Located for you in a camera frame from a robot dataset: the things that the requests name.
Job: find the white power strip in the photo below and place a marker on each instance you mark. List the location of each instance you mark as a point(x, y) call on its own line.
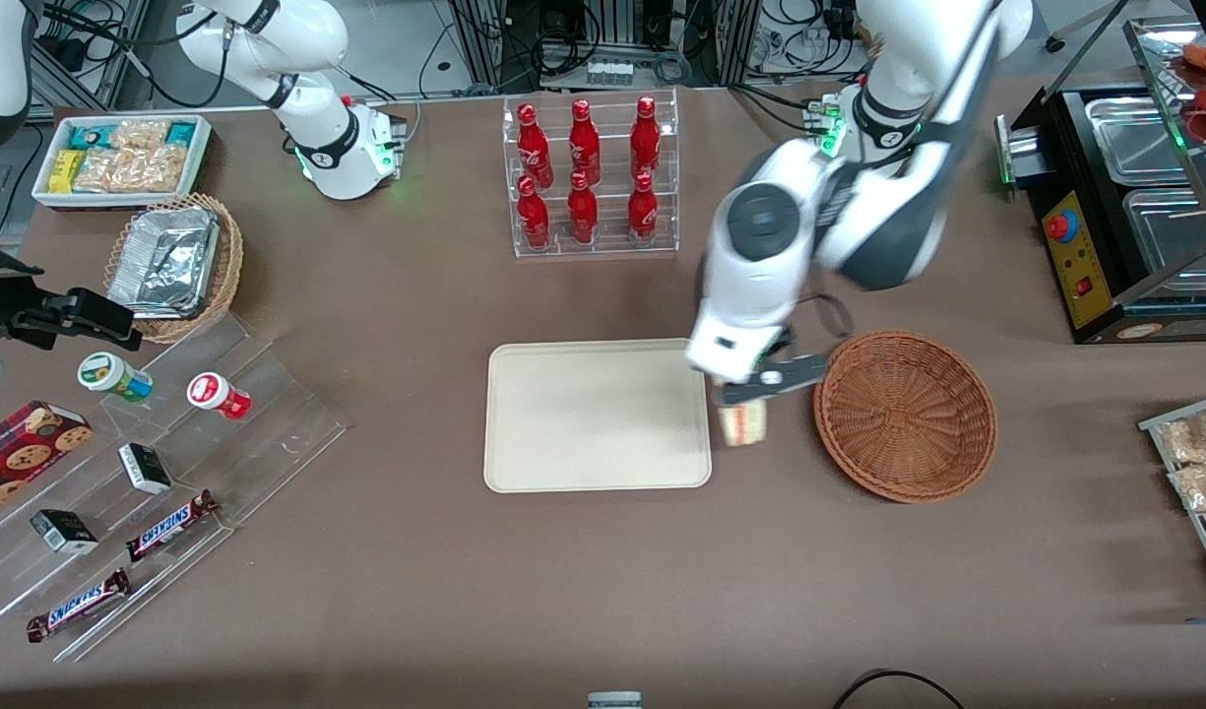
point(610, 72)

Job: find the beige plastic tray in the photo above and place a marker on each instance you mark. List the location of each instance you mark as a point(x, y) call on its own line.
point(593, 414)

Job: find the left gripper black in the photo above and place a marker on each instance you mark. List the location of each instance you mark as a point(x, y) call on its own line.
point(782, 341)

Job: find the clear acrylic stepped stand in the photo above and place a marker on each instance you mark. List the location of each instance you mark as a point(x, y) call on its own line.
point(268, 414)

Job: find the white snack bin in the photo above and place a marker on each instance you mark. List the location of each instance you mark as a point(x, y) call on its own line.
point(41, 192)

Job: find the clear acrylic bottle rack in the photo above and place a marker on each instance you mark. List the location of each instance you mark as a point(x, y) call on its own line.
point(607, 236)

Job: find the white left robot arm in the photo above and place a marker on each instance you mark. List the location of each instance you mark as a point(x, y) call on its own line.
point(898, 59)

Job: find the teal snack packet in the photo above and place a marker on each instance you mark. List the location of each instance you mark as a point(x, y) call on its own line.
point(181, 133)
point(91, 136)

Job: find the yellow snack packet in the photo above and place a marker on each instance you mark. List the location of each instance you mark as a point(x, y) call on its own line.
point(66, 170)

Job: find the steel warmer pan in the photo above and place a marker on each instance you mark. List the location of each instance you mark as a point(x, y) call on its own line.
point(1134, 138)
point(1174, 231)

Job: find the round brown wicker basket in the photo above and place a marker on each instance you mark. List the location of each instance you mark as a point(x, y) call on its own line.
point(903, 418)

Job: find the clear bag of crackers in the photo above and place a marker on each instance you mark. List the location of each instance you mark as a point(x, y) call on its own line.
point(130, 169)
point(140, 134)

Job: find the clear bag of snacks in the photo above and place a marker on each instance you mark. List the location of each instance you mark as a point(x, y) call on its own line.
point(1193, 438)
point(1203, 487)

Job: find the small black box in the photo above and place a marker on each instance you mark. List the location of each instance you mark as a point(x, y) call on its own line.
point(63, 532)
point(145, 469)

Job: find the snickers bar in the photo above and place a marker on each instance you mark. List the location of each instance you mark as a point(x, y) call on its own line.
point(76, 606)
point(169, 527)

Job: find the black food warmer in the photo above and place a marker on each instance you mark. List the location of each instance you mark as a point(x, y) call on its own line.
point(1080, 266)

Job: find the red cola bottle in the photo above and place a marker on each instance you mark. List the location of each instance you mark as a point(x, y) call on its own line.
point(534, 222)
point(534, 148)
point(646, 140)
point(584, 143)
point(583, 217)
point(643, 214)

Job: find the red cookie box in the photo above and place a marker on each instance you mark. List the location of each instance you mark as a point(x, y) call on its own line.
point(22, 453)

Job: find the small grey object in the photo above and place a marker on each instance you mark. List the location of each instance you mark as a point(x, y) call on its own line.
point(614, 701)

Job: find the green lid snack cup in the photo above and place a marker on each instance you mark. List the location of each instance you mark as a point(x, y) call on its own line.
point(110, 374)

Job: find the black stand leg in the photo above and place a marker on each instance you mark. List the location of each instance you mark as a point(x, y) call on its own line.
point(1095, 24)

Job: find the wicker basket with foil trays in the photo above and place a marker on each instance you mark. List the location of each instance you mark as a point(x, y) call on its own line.
point(230, 256)

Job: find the triangle sandwich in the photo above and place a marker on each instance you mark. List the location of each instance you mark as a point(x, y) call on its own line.
point(743, 425)

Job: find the red lid snack cup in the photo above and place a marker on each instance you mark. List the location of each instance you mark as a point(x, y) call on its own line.
point(214, 394)

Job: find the orange fried food piece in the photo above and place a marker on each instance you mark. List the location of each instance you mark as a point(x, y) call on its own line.
point(1203, 56)

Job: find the aluminium foil tray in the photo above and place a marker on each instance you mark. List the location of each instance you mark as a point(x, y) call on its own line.
point(164, 261)

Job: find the grey metal side box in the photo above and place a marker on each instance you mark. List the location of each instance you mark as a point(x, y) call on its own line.
point(1021, 148)

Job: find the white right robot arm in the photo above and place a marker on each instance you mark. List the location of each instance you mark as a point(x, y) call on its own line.
point(317, 138)

